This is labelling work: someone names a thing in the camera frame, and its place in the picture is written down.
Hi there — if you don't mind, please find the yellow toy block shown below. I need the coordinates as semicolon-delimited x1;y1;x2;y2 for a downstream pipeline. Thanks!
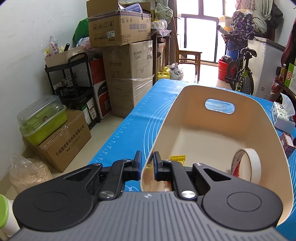
170;155;186;166

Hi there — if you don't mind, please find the beige plastic storage bin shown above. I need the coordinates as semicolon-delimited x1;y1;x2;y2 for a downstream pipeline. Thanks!
144;85;293;223

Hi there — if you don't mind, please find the white tape roll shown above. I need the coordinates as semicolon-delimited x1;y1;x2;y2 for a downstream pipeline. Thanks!
231;148;261;184

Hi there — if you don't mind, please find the blue silicone mat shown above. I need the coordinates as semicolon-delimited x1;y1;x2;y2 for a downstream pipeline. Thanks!
89;79;295;240

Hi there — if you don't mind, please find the cardboard box on floor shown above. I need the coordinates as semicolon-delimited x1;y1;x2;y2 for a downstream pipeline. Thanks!
23;109;91;172

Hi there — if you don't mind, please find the wrapped bottom cardboard box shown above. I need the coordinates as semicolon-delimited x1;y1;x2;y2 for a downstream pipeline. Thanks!
106;75;154;118

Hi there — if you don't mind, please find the yellow oil jug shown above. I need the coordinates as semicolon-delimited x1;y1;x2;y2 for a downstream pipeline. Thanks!
157;66;171;80

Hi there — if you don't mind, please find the bag of grain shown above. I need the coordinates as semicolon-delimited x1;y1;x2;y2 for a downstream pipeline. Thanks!
9;153;52;194

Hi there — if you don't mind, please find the green container with clear lid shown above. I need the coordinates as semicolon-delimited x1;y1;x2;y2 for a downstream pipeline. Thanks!
17;95;67;146

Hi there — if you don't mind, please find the black shelf cart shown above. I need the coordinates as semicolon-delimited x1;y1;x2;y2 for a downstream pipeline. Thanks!
45;52;101;129

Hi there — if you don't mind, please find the middle cardboard box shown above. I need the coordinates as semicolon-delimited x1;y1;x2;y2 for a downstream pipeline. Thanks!
102;40;153;79

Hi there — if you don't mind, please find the wooden chair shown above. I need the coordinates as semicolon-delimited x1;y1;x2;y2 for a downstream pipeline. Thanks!
171;17;201;81

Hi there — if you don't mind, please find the red bucket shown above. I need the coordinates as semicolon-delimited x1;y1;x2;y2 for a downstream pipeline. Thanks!
218;59;228;81

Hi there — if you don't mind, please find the green black bicycle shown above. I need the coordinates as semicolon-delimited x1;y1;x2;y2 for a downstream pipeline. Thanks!
221;29;258;95

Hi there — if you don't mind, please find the small red box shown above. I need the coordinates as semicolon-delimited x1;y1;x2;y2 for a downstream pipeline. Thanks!
280;132;295;158

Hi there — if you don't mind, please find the green capped white bottle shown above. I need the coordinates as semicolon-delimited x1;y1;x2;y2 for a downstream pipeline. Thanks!
0;194;20;237

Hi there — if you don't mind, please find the open cardboard tray on cart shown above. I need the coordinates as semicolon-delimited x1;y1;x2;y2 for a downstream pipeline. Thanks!
45;46;85;67

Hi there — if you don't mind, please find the floral tissue box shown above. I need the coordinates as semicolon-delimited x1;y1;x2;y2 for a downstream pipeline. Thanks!
271;93;295;134

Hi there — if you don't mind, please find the top cardboard box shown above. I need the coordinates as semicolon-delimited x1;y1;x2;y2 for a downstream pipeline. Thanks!
86;1;151;48

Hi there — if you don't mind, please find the green white product box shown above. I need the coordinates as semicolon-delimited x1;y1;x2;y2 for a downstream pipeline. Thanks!
285;63;296;94

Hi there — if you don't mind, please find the white chest freezer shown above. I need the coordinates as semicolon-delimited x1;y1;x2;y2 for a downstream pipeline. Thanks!
248;37;285;100

